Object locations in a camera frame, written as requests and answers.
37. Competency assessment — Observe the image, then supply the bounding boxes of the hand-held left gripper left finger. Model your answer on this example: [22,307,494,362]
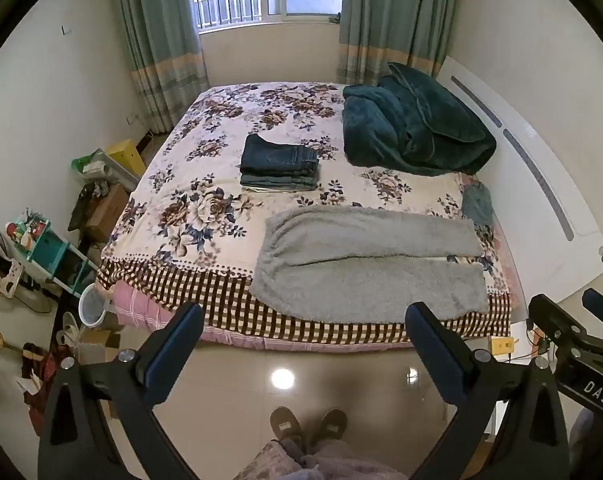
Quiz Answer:
[37,301,205,480]

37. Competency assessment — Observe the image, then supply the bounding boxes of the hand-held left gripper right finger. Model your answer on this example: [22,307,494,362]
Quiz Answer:
[404,301,569,480]

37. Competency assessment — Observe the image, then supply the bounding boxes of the grey fuzzy pants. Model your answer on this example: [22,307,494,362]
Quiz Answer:
[250,205,489,325]

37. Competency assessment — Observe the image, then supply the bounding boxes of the person's right forearm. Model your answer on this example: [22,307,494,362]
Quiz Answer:
[569,407,603,480]

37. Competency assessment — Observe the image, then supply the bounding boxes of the white bedside cabinet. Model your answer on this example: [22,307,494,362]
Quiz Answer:
[509,320,555,362]

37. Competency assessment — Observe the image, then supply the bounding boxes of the open cardboard box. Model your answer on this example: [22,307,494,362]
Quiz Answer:
[76,327,127,366]

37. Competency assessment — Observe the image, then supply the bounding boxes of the white trash bin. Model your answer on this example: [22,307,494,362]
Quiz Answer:
[78,283,113,328]

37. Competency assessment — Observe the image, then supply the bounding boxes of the white headboard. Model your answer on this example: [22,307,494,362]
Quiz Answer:
[439,55,603,311]

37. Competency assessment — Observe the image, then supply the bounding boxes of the white slippers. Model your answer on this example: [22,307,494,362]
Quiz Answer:
[56,311,82,348]

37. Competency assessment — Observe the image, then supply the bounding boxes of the person's right slipper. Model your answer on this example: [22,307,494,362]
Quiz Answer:
[315,408,349,443]

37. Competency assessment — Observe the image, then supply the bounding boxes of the person's slipper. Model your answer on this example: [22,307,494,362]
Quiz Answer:
[270,406,305,443]
[315,408,349,443]

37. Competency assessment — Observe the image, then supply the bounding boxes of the person's left slipper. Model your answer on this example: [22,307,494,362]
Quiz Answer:
[270,406,305,443]

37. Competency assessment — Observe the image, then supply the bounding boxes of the small grey-blue cloth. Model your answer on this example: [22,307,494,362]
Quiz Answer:
[461,182,495,226]

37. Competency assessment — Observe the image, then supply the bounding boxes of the red clothes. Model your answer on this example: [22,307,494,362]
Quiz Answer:
[16,342,62,423]

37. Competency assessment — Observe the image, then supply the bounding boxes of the teal shelf rack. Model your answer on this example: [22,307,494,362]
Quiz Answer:
[6,210,99,298]

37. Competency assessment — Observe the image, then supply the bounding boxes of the bed with floral sheet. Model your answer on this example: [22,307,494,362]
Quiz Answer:
[97,81,512,348]

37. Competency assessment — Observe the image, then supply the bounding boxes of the brown cardboard box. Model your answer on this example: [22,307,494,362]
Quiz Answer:
[84,183,132,243]

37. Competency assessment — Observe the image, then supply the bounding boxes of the black cloth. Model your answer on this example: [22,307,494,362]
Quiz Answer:
[67,182,102,233]

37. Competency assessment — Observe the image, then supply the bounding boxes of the folded grey-blue jeans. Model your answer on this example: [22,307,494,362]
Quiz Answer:
[240,172,318,193]

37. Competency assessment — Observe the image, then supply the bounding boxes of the folded dark blue jeans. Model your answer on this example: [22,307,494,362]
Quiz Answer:
[240,134,321,177]

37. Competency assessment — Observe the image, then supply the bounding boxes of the teal fleece blanket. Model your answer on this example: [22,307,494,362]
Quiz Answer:
[342,62,497,177]

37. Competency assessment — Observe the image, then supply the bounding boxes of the green curtain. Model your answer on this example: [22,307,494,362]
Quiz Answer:
[335,0,465,86]
[106,0,211,136]

